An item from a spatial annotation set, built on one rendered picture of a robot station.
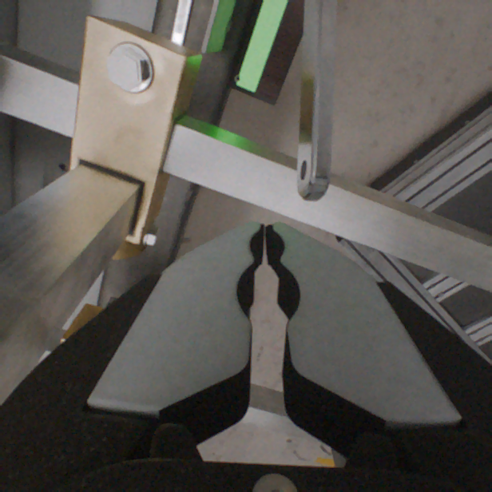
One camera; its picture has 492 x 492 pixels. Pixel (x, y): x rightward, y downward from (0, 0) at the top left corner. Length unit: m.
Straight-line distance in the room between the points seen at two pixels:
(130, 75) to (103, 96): 0.03
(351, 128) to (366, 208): 0.88
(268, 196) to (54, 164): 0.36
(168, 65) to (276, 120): 0.88
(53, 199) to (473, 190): 0.98
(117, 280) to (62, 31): 0.29
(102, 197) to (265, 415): 0.29
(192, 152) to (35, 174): 0.36
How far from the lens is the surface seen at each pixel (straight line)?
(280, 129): 1.07
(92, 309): 0.37
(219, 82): 0.35
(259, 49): 0.35
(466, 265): 0.27
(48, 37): 0.49
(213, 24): 0.25
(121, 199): 0.19
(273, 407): 0.40
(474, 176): 1.01
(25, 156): 0.54
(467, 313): 1.28
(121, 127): 0.21
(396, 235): 0.24
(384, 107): 1.11
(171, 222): 0.40
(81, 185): 0.20
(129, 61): 0.19
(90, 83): 0.21
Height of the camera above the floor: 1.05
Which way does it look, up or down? 60 degrees down
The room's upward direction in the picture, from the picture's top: 175 degrees counter-clockwise
